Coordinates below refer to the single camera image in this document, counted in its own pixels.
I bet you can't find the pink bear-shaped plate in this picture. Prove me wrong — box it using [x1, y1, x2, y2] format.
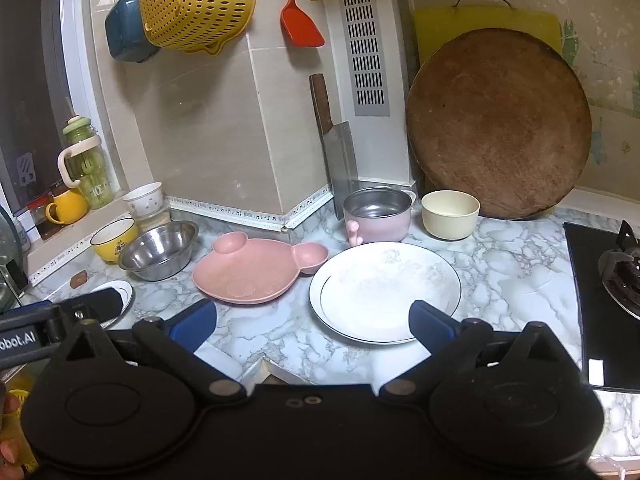
[192, 232, 329, 306]

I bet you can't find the stainless steel bowl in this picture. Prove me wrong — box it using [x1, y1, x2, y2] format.
[118, 221, 198, 282]

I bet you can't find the white ceramic plate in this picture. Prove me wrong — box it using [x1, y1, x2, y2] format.
[309, 242, 462, 346]

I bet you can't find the cream plastic bowl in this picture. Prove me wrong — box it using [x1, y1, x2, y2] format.
[421, 190, 480, 240]

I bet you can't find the pink steel-lined pot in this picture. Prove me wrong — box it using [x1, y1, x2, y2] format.
[343, 186, 416, 247]

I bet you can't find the person's left hand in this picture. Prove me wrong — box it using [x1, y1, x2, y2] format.
[1, 393, 25, 480]

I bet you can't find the small white dish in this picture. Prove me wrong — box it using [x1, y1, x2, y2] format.
[92, 280, 134, 330]

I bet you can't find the small brown object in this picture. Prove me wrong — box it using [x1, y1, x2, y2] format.
[70, 270, 88, 289]

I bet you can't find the yellow ceramic bowl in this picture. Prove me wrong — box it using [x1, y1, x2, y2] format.
[90, 218, 139, 263]

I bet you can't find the yellow mug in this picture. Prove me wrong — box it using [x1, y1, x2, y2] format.
[44, 188, 89, 226]

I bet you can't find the white floral bowl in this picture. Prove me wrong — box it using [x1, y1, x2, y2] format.
[122, 182, 164, 218]

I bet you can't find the black gas stove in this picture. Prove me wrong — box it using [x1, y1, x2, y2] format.
[564, 223, 639, 393]

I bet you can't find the stove burner grate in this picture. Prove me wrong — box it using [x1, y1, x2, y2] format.
[598, 220, 640, 320]

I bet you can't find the round wooden cutting board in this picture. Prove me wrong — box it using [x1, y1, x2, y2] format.
[406, 28, 592, 220]

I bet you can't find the blue hanging container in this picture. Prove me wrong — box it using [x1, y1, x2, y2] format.
[104, 0, 160, 63]

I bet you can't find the yellow plastic colander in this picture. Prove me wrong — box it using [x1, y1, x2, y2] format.
[139, 0, 255, 55]

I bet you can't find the red silicone spatula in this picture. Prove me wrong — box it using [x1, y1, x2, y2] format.
[280, 0, 324, 48]

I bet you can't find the cleaver with wooden handle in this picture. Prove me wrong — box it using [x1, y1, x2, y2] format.
[309, 74, 358, 219]

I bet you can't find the grey wall vent grille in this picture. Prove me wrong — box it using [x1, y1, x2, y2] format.
[338, 0, 390, 117]

